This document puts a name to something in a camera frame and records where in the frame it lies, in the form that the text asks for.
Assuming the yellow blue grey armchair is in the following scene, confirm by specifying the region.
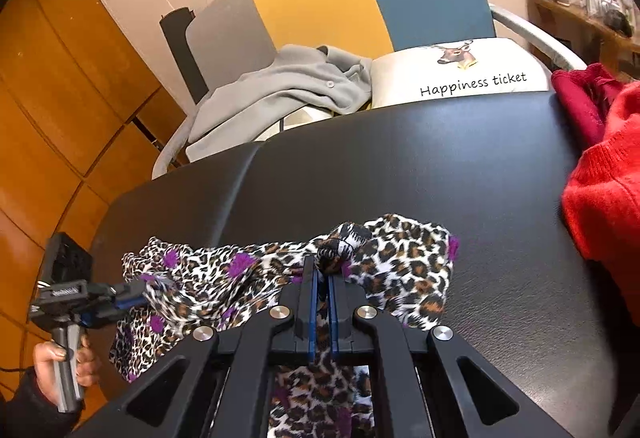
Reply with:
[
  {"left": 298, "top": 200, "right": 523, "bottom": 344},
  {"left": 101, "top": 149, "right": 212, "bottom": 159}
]
[{"left": 150, "top": 0, "right": 588, "bottom": 179}]

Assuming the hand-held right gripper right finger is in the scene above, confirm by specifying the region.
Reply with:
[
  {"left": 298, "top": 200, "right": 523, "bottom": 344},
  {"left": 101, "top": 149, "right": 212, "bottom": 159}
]
[{"left": 327, "top": 262, "right": 573, "bottom": 438}]

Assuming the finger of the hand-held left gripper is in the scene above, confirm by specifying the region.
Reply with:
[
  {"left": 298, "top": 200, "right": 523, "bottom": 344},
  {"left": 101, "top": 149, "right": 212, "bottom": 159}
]
[{"left": 107, "top": 279, "right": 153, "bottom": 314}]

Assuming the wooden side table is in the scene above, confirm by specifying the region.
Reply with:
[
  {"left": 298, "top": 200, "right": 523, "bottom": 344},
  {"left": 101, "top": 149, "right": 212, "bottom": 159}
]
[{"left": 527, "top": 0, "right": 640, "bottom": 74}]

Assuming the red sweater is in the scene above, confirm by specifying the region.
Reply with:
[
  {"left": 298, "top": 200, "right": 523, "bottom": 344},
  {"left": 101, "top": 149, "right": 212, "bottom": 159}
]
[{"left": 561, "top": 80, "right": 640, "bottom": 279}]

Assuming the leopard print garment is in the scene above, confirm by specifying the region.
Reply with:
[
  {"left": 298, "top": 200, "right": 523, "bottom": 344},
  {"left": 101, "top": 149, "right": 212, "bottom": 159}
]
[{"left": 109, "top": 214, "right": 461, "bottom": 438}]

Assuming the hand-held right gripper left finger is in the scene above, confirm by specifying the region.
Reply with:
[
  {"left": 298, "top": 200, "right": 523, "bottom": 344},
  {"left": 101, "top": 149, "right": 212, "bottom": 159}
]
[{"left": 97, "top": 254, "right": 318, "bottom": 438}]

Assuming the grey cardigan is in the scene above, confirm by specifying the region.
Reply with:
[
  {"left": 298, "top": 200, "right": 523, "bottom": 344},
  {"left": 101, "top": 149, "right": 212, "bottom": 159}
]
[{"left": 185, "top": 44, "right": 375, "bottom": 164}]

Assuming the orange wooden wardrobe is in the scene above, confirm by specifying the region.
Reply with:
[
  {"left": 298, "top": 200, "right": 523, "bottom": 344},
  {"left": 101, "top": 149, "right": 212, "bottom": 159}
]
[{"left": 0, "top": 0, "right": 193, "bottom": 399}]

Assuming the black game controller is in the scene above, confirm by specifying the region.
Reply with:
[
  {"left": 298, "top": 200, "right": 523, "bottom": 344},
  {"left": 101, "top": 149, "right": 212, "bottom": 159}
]
[{"left": 604, "top": 9, "right": 635, "bottom": 38}]

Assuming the person's left hand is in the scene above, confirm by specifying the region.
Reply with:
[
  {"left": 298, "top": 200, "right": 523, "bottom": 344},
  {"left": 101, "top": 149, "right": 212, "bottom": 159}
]
[{"left": 32, "top": 335, "right": 101, "bottom": 401}]

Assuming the person's left forearm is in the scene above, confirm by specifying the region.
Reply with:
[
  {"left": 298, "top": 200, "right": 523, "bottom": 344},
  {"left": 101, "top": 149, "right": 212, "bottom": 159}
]
[{"left": 0, "top": 365, "right": 83, "bottom": 438}]

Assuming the dark red garment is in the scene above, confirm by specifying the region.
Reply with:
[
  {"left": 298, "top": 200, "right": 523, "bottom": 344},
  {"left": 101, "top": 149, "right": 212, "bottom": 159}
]
[{"left": 551, "top": 63, "right": 640, "bottom": 151}]

